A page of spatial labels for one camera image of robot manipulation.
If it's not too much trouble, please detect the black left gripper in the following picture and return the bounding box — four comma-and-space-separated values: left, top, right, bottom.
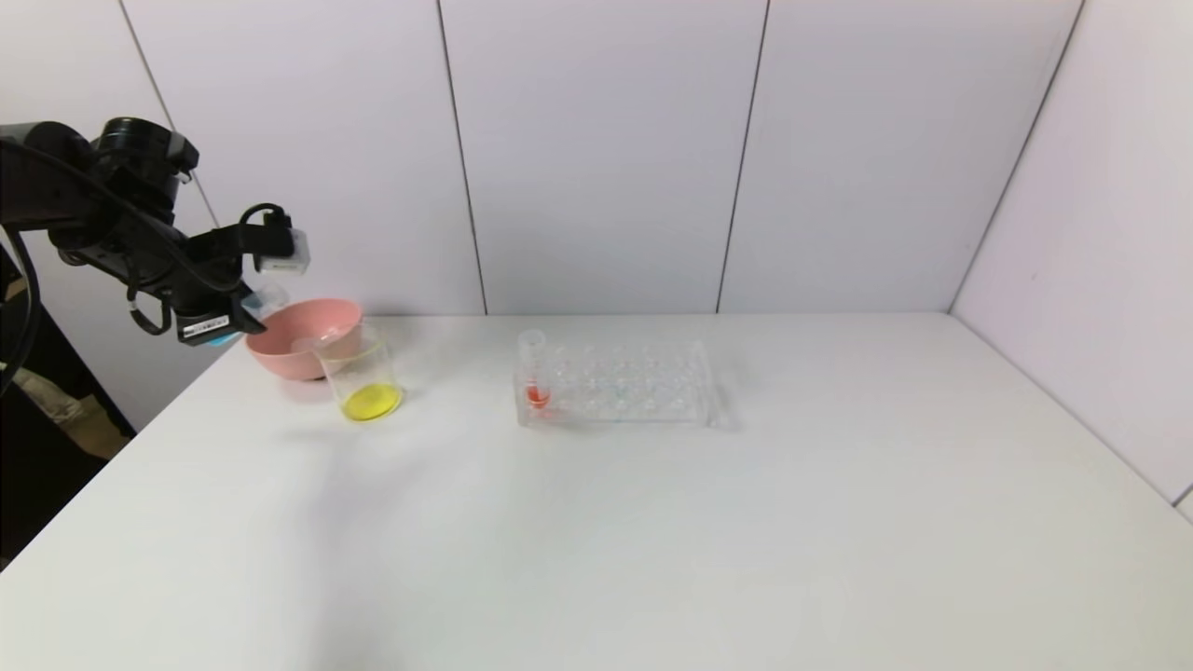
161, 279, 268, 348

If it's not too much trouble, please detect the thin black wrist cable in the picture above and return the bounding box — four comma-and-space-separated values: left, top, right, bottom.
238, 202, 290, 243

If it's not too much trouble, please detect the black background furniture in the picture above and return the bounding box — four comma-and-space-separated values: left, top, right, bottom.
0, 270, 140, 571

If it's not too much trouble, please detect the clear glass beaker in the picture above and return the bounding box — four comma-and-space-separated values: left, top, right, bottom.
314, 323, 409, 423

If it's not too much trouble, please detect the test tube with red pigment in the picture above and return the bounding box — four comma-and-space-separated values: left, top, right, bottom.
518, 329, 554, 412

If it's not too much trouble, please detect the white curved background object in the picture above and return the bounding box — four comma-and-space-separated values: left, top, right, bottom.
14, 368, 87, 420

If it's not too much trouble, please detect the test tube with blue pigment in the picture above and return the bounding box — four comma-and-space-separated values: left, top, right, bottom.
207, 282, 290, 349

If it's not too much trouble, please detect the clear plastic test tube rack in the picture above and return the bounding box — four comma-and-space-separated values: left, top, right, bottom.
514, 337, 718, 429

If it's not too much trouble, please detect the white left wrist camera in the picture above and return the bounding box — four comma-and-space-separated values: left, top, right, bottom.
256, 228, 311, 276

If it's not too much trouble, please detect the pink bowl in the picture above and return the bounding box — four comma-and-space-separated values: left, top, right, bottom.
246, 298, 364, 381

